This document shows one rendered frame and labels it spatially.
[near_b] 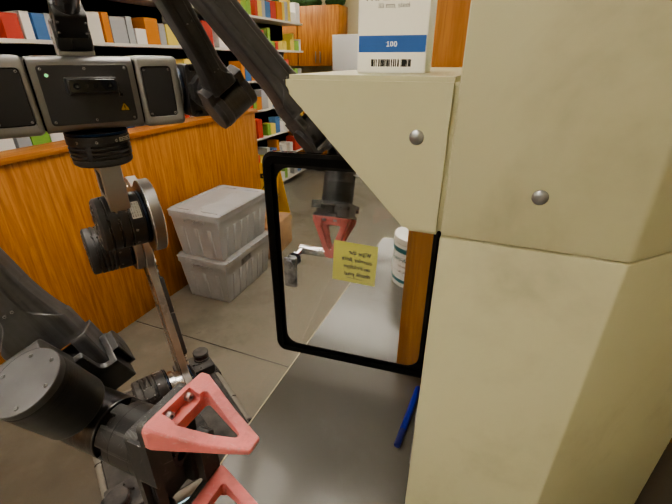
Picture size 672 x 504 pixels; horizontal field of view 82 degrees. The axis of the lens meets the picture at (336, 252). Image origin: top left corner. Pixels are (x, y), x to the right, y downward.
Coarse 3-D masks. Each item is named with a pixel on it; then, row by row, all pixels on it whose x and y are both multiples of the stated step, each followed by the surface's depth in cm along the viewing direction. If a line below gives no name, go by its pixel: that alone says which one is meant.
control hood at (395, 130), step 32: (320, 96) 26; (352, 96) 25; (384, 96) 24; (416, 96) 23; (448, 96) 23; (320, 128) 27; (352, 128) 26; (384, 128) 25; (416, 128) 24; (448, 128) 23; (352, 160) 27; (384, 160) 26; (416, 160) 25; (448, 160) 24; (384, 192) 27; (416, 192) 26; (416, 224) 27
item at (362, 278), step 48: (288, 192) 63; (336, 192) 61; (288, 240) 67; (336, 240) 64; (384, 240) 62; (432, 240) 59; (288, 288) 72; (336, 288) 69; (384, 288) 66; (336, 336) 73; (384, 336) 70
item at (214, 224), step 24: (216, 192) 281; (240, 192) 281; (264, 192) 280; (192, 216) 243; (216, 216) 238; (240, 216) 261; (264, 216) 292; (192, 240) 256; (216, 240) 247; (240, 240) 269
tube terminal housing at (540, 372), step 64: (512, 0) 20; (576, 0) 19; (640, 0) 18; (512, 64) 21; (576, 64) 20; (640, 64) 19; (512, 128) 22; (576, 128) 21; (640, 128) 20; (448, 192) 25; (512, 192) 24; (576, 192) 22; (640, 192) 21; (448, 256) 27; (512, 256) 25; (576, 256) 24; (640, 256) 23; (448, 320) 29; (512, 320) 27; (576, 320) 25; (640, 320) 26; (448, 384) 32; (512, 384) 29; (576, 384) 27; (640, 384) 31; (448, 448) 34; (512, 448) 32; (576, 448) 32; (640, 448) 38
